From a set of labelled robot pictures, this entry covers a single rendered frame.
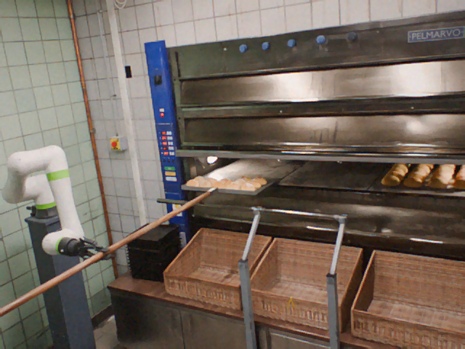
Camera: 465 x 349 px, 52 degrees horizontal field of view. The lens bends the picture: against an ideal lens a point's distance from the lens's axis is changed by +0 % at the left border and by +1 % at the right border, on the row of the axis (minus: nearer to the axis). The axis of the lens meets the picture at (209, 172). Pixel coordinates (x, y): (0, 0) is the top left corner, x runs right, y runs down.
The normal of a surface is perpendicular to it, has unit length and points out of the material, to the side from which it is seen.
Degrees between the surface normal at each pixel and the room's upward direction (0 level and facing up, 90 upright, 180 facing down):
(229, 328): 90
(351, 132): 70
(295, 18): 90
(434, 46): 90
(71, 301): 90
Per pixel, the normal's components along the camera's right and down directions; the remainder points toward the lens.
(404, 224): -0.53, -0.08
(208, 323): -0.53, 0.27
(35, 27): 0.84, 0.04
